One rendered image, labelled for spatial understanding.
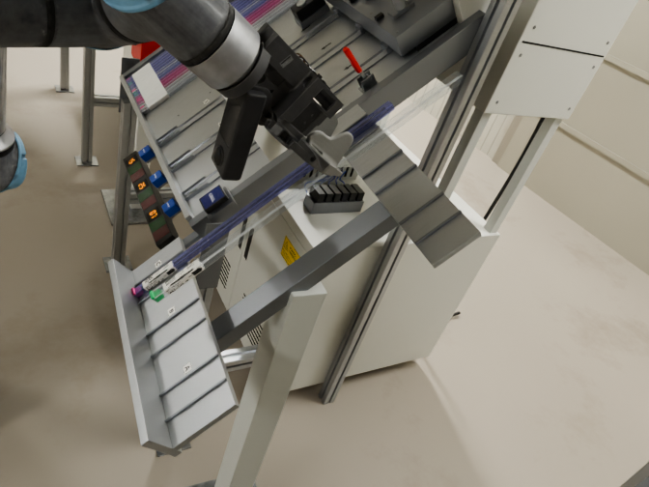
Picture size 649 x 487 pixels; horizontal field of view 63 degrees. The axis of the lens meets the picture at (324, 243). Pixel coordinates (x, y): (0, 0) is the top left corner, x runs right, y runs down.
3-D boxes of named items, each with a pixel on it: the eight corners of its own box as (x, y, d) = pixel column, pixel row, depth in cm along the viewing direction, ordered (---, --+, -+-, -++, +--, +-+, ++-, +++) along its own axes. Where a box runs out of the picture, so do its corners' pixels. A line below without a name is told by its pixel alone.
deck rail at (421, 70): (208, 243, 108) (190, 227, 104) (205, 237, 110) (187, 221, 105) (490, 39, 108) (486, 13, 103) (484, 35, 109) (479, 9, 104)
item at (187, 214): (205, 238, 110) (184, 218, 104) (135, 96, 152) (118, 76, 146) (210, 234, 110) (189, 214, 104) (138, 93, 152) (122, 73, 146)
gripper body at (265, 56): (349, 109, 61) (283, 40, 52) (296, 162, 62) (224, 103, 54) (321, 81, 66) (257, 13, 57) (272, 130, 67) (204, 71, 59)
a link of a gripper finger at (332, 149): (376, 159, 68) (335, 118, 61) (343, 191, 69) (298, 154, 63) (365, 148, 70) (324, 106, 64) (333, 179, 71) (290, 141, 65)
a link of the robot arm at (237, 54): (191, 78, 51) (171, 45, 56) (224, 106, 54) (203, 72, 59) (244, 19, 49) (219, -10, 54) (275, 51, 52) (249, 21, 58)
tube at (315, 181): (157, 303, 72) (152, 300, 71) (155, 296, 73) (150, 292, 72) (464, 81, 70) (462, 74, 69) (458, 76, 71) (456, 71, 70)
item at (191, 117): (203, 227, 108) (193, 218, 105) (132, 86, 150) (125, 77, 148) (278, 172, 108) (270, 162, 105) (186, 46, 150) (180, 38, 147)
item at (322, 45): (353, 128, 109) (345, 110, 105) (242, 16, 152) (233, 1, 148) (483, 34, 109) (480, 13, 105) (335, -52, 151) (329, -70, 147)
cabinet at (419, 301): (261, 409, 161) (316, 252, 126) (194, 260, 206) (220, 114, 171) (422, 367, 195) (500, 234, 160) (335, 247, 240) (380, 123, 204)
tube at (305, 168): (138, 299, 85) (133, 295, 85) (137, 292, 86) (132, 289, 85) (395, 109, 82) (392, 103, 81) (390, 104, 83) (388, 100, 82)
